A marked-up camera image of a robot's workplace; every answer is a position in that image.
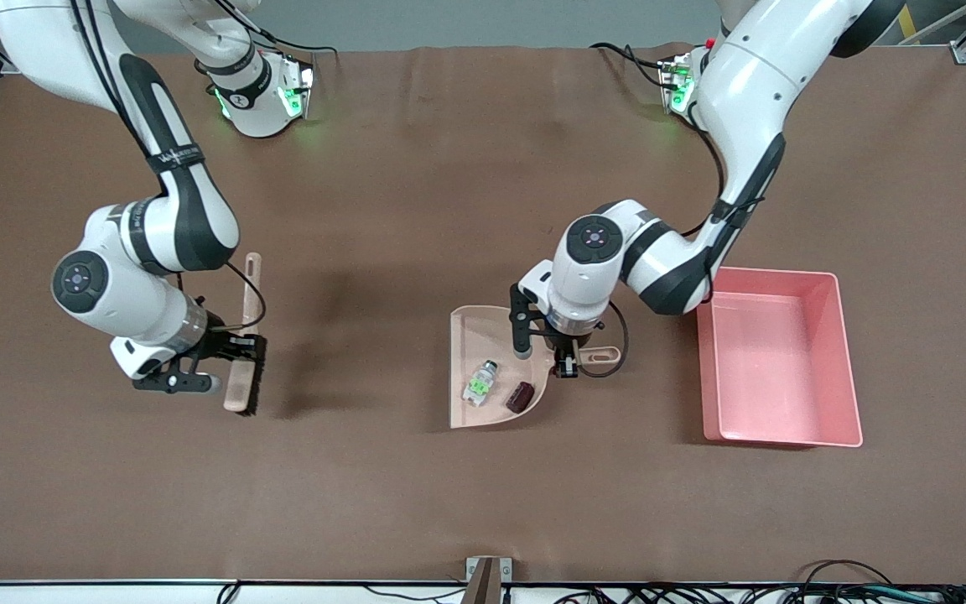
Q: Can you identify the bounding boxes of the beige brush black bristles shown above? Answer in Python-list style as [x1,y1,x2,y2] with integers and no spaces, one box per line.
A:
[222,252,268,419]

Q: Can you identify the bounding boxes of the white electronic component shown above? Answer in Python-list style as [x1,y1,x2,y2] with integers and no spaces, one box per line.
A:
[461,359,500,409]

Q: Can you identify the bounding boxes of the beige plastic dustpan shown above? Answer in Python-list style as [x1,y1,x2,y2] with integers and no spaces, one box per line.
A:
[448,305,622,431]

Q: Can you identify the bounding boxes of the pink plastic bin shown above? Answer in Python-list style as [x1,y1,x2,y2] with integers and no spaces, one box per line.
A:
[695,266,864,449]

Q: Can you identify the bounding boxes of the brown table cover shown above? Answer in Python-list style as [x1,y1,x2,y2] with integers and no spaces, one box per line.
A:
[0,44,966,586]

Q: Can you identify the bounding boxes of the grey metal bracket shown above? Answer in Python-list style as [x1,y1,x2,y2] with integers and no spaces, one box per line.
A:
[465,556,514,585]

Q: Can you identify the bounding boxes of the black cable bundle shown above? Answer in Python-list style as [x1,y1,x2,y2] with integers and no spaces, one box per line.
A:
[550,560,966,604]

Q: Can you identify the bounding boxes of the black left base cable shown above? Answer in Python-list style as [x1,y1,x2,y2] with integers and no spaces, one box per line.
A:
[589,41,678,90]

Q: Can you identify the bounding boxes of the black base cable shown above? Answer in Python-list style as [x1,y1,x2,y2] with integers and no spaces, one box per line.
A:
[215,0,339,61]
[589,41,678,90]

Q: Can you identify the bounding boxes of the black right base cable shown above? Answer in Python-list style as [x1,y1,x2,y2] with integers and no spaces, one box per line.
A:
[215,0,339,61]

